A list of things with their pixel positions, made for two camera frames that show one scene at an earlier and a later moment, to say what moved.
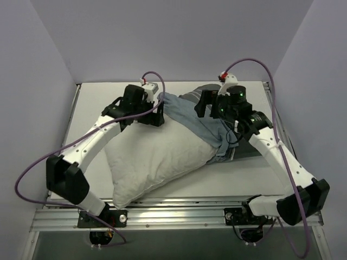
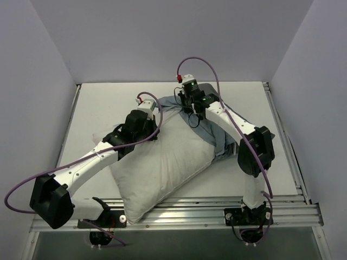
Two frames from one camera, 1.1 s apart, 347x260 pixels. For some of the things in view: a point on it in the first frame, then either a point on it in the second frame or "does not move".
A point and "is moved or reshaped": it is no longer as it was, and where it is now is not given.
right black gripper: x=210 y=101 → x=186 y=101
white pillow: x=145 y=158 is moved or reshaped
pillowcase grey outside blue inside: x=227 y=145 is moved or reshaped
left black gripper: x=156 y=116 → x=151 y=125
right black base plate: x=242 y=218 does not move
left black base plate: x=116 y=218 does not move
